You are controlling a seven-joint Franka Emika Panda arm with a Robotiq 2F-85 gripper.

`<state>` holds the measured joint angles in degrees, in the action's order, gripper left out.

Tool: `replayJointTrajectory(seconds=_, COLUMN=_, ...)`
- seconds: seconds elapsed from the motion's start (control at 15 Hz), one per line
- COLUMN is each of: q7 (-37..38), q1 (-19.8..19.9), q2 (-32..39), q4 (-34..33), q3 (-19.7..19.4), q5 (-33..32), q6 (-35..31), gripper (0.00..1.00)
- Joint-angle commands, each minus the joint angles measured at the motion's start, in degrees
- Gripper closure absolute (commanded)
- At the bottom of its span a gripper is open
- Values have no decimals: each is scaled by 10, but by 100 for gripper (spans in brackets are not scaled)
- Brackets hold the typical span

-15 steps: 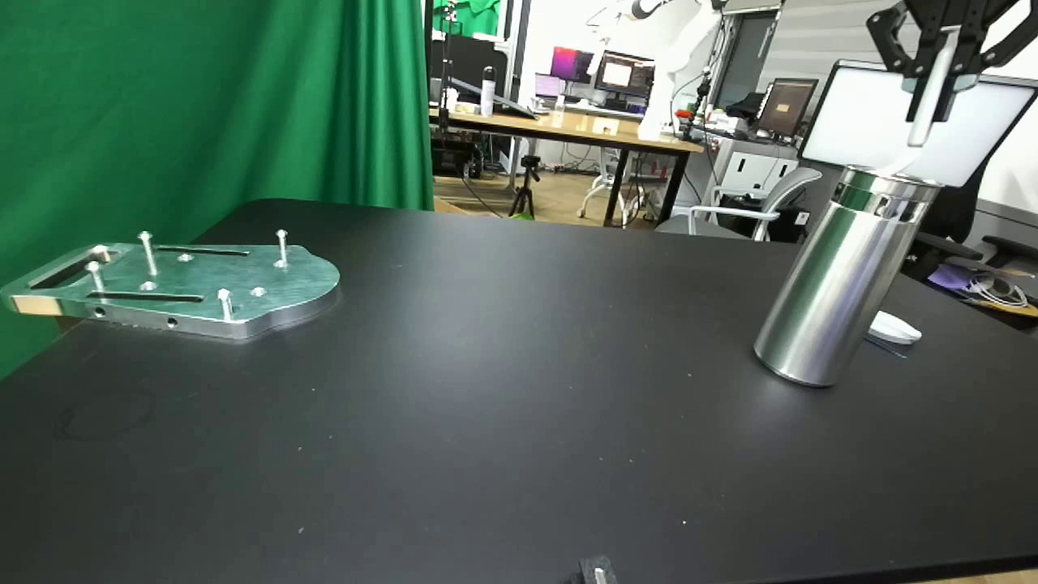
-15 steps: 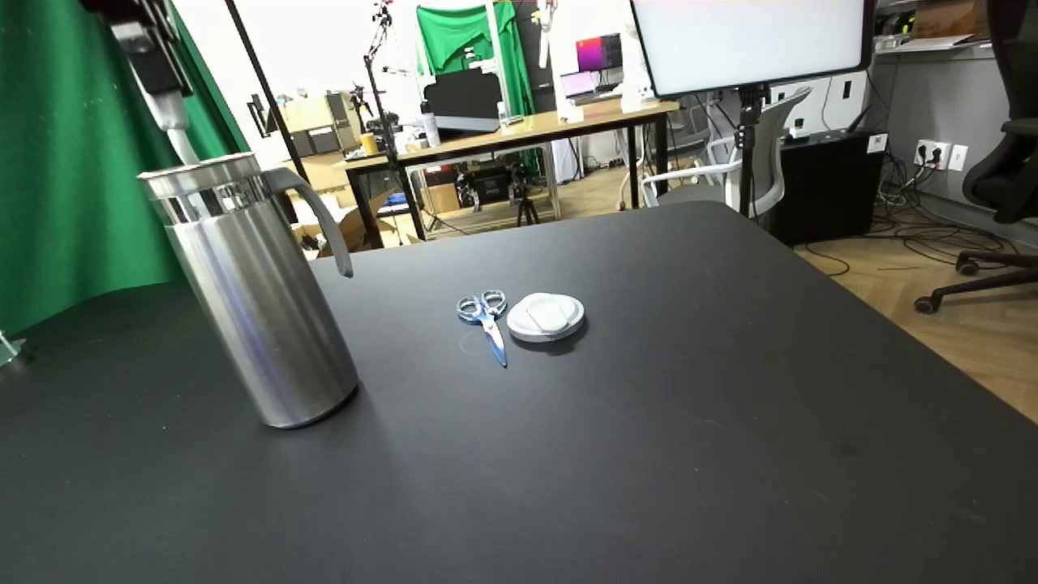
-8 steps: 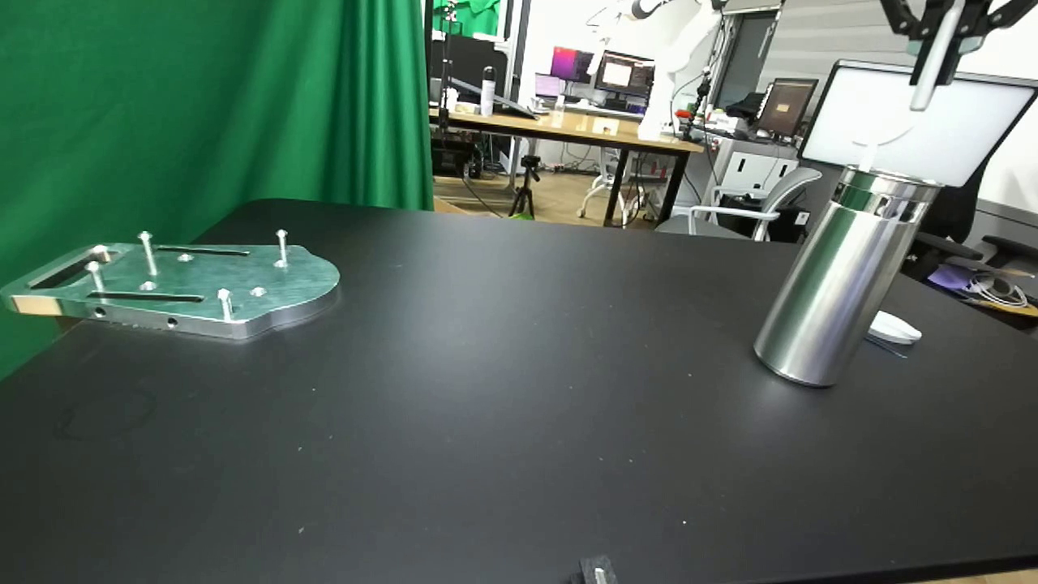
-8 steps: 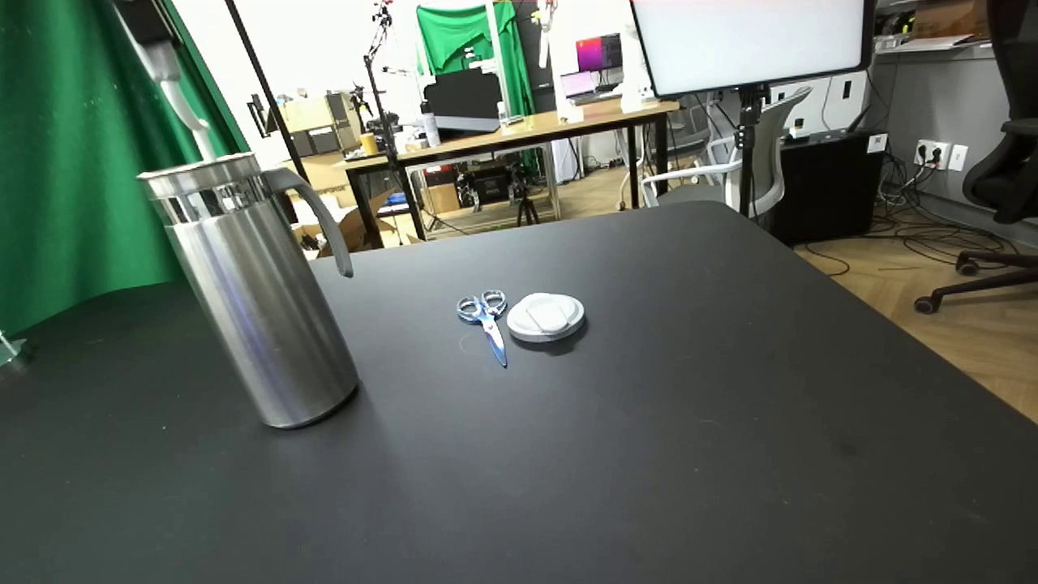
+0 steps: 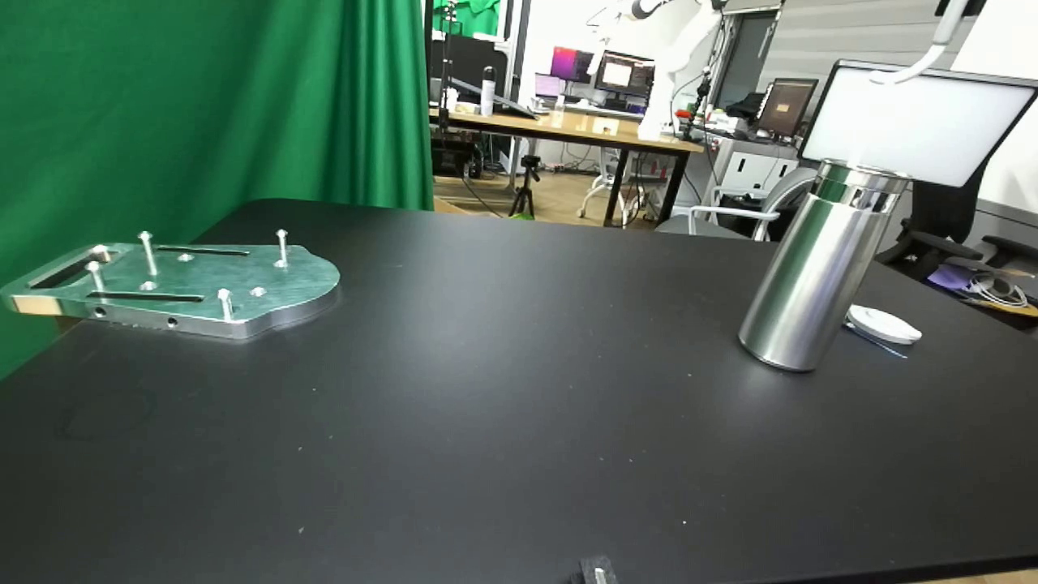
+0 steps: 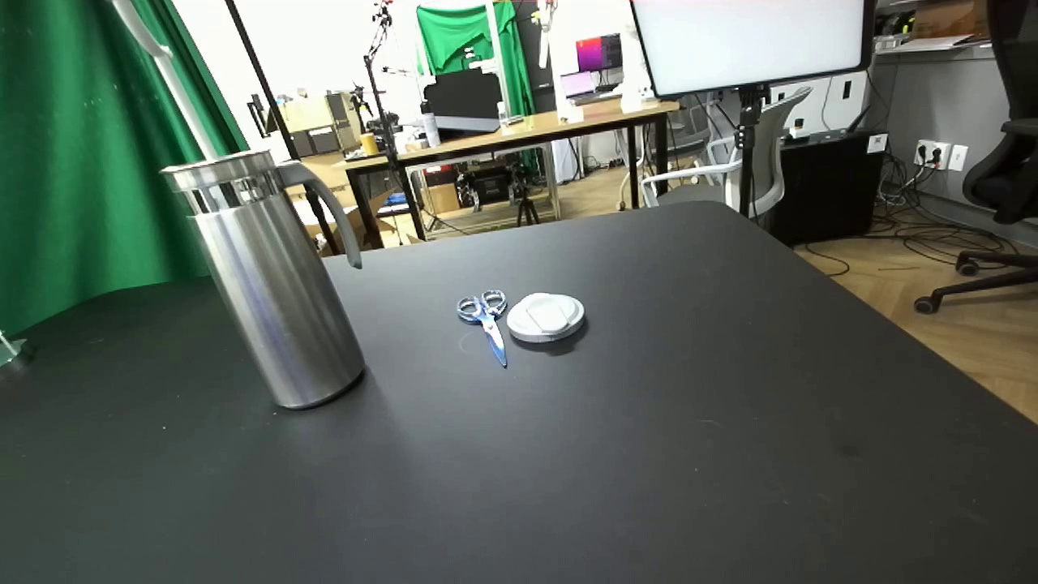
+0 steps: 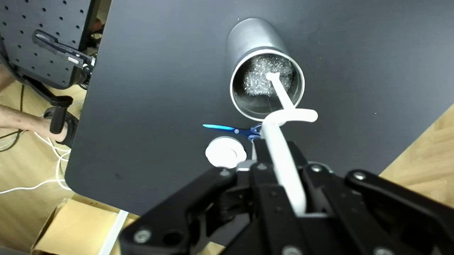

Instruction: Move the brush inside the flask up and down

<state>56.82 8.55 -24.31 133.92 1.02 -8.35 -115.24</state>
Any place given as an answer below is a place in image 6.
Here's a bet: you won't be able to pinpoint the monitor with purple display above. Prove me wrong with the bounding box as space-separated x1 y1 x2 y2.
571 30 628 77

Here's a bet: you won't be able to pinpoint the white round pad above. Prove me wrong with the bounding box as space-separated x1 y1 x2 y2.
504 289 589 351

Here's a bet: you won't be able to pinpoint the black office chair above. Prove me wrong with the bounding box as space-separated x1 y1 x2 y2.
910 0 1038 319

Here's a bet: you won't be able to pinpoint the green hanging cloth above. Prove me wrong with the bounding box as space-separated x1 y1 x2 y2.
414 0 538 120

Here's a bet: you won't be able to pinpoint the black cabinet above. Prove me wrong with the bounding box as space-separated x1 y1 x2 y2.
766 128 892 245

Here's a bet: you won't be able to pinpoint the wooden desk with black legs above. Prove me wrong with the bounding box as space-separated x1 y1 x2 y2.
340 98 680 253

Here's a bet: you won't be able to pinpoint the black monitor back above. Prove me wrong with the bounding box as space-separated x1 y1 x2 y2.
419 68 506 137

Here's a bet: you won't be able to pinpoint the grey mesh office chair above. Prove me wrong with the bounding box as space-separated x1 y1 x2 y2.
645 91 814 219

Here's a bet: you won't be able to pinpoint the beige storage boxes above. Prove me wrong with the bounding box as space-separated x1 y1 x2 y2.
282 91 365 163

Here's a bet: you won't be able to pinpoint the stainless steel flask with handle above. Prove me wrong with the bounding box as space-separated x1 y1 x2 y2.
158 146 368 415

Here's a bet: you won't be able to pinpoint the blue-handled small scissors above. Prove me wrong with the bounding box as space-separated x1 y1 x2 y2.
453 284 513 371

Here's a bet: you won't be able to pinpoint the white screen on stand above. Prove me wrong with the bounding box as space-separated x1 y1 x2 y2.
625 0 874 219

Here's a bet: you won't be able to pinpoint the thin black slanted pole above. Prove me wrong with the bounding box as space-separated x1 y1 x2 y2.
219 0 291 166

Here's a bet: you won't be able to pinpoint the green fabric curtain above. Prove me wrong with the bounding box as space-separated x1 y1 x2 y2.
0 0 253 336

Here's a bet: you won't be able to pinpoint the small black floor tripod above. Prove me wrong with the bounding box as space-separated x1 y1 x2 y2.
506 174 545 227

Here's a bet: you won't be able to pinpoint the metal mounting plate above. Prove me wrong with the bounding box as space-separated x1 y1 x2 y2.
0 331 30 373

